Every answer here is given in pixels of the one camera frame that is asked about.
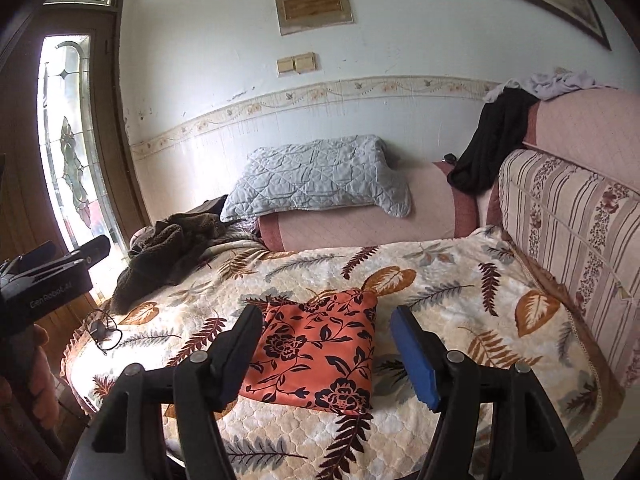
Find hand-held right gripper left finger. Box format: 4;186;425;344
65;302;264;480

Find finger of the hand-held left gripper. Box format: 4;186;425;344
50;235;112;273

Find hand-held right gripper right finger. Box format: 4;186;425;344
390;305;583;480

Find orange floral garment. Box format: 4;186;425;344
239;287;379;417

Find person's left hand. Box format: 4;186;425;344
26;324;60;428

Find brown fuzzy cloth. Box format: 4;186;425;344
110;209;261;314

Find leaf print blanket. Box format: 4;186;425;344
60;225;626;480

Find tall stained glass window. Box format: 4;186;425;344
37;32;128;261

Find dark box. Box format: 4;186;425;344
187;195;229;217

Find pink sofa bed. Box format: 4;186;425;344
257;87;640;253

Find striped floral cushion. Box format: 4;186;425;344
492;147;640;390

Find grey quilted pillow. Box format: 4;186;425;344
220;134;412;223

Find black garment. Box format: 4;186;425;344
446;86;542;194

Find lavender garment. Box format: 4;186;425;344
482;71;619;104

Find black cable on blanket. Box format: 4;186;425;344
85;309;124;356

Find framed wall plaque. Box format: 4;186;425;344
274;0;355;37

